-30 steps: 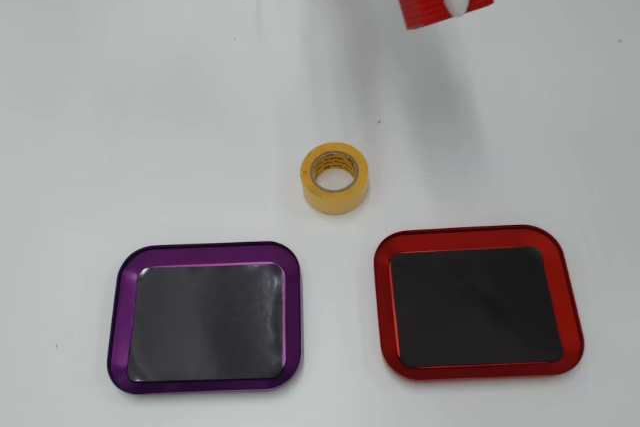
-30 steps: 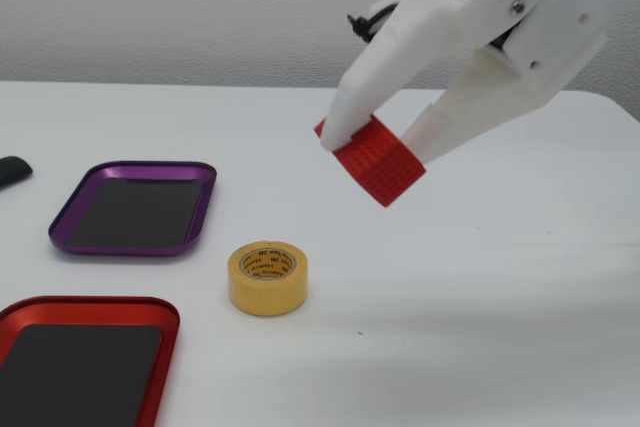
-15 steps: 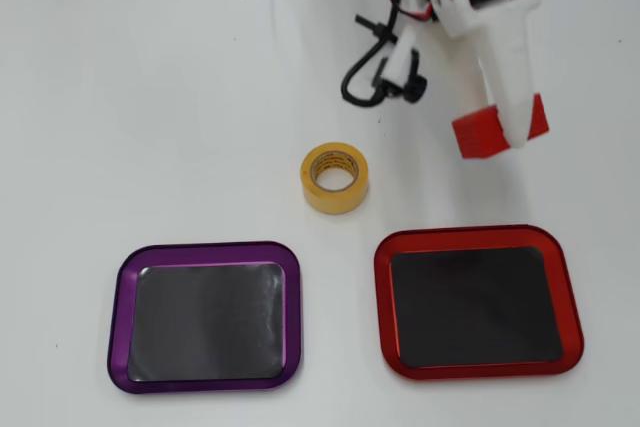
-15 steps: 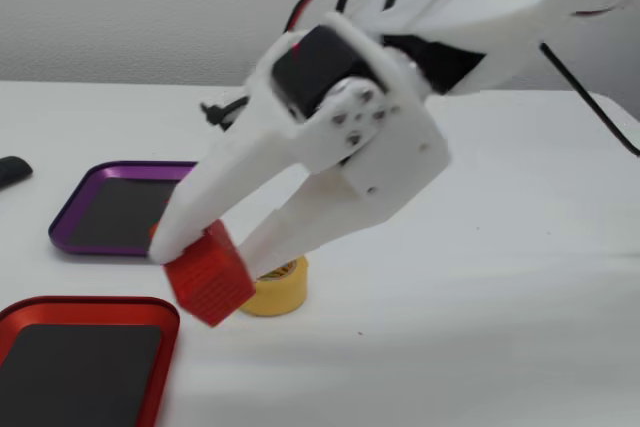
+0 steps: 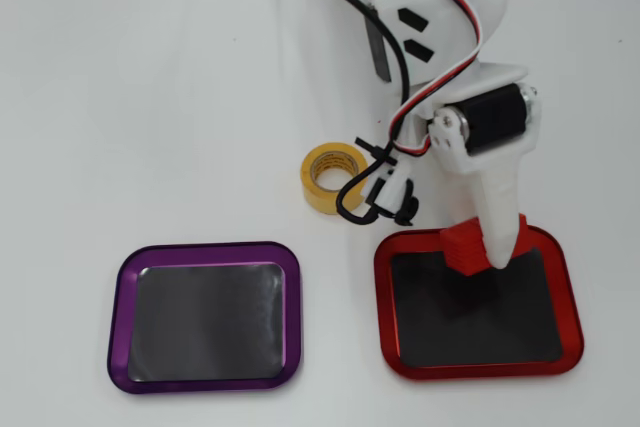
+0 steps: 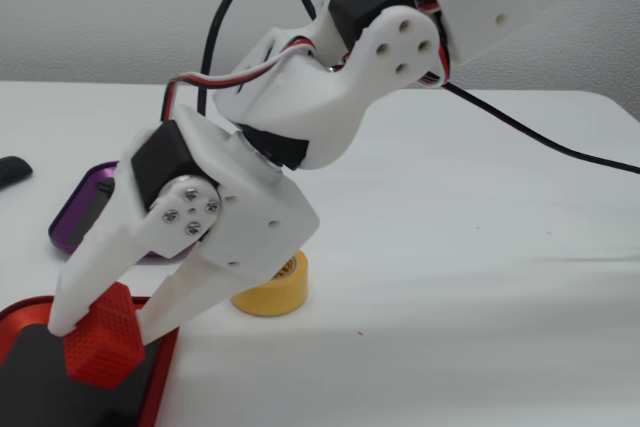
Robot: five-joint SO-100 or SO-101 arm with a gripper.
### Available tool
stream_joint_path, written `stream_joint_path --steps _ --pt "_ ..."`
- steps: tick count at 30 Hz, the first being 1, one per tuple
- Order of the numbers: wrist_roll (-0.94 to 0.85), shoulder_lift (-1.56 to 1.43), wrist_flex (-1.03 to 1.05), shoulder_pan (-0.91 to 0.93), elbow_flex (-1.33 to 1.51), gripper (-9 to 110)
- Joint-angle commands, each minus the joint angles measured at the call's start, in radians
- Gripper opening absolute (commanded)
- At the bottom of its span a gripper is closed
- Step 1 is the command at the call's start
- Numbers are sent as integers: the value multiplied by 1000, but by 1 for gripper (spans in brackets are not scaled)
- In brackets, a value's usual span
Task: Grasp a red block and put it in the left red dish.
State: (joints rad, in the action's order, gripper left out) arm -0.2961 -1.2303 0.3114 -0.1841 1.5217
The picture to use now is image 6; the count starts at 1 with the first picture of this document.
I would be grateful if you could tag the yellow masking tape roll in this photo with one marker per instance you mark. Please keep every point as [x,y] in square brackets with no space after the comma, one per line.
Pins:
[275,297]

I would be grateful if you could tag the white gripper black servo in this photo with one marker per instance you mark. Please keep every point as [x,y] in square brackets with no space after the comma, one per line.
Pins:
[262,217]

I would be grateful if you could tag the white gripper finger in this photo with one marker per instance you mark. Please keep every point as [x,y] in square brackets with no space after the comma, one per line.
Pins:
[100,267]

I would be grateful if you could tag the purple metal tray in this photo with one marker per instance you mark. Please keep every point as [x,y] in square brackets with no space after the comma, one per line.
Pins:
[75,217]

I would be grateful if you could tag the black rounded object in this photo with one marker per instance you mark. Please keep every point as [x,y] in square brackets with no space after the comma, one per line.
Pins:
[12,170]

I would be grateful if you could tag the red metal tray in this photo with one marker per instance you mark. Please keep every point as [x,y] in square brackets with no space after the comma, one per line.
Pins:
[162,382]

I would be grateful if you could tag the red textured block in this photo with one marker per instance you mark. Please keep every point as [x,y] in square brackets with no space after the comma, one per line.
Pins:
[100,342]

